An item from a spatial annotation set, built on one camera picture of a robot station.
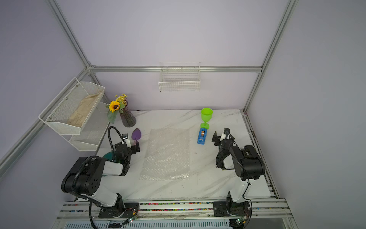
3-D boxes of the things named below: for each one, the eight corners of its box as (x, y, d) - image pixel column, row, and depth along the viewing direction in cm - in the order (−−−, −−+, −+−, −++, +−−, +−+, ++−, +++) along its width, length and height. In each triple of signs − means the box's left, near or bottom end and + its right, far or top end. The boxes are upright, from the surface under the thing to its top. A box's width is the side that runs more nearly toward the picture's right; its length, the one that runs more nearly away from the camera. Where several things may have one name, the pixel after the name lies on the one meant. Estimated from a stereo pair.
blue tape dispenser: (196, 143, 102) (196, 139, 99) (199, 130, 110) (200, 127, 106) (204, 145, 101) (204, 141, 98) (206, 132, 109) (207, 128, 105)
